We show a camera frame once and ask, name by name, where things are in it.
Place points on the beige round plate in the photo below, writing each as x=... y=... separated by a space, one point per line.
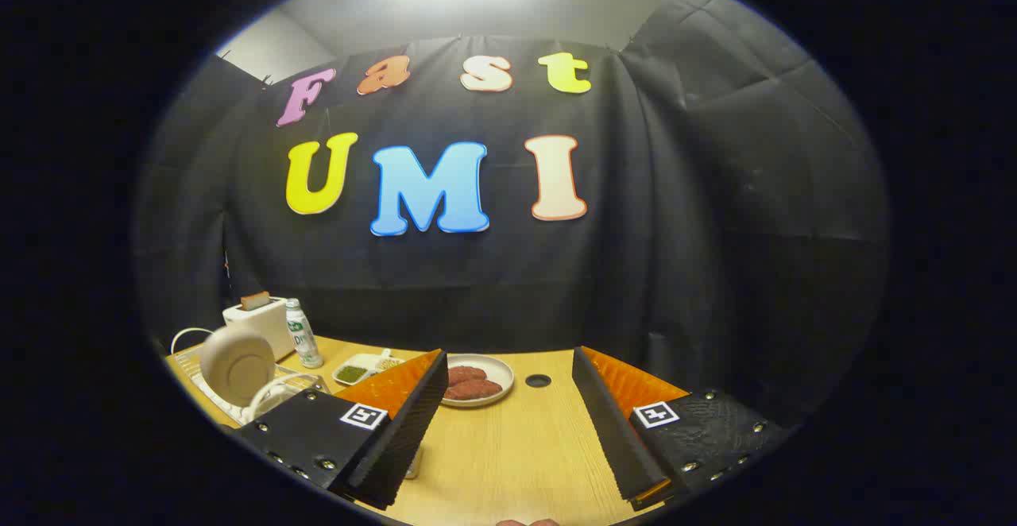
x=237 y=365

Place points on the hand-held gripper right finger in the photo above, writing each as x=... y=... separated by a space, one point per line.
x=612 y=431

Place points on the white toaster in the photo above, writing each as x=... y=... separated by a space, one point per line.
x=266 y=326

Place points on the beige plate with meat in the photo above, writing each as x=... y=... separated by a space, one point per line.
x=500 y=371

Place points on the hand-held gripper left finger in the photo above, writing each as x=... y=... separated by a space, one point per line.
x=401 y=438

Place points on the white divided tray with beans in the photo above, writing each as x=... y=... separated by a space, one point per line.
x=353 y=372

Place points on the white drink bottle green label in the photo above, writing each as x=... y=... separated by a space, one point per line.
x=303 y=339

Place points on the brown bread slice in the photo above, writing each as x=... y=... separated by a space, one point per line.
x=255 y=300

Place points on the black backdrop cloth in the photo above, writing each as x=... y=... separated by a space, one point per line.
x=675 y=232

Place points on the red meat slice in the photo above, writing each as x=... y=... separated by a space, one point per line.
x=477 y=389
x=467 y=374

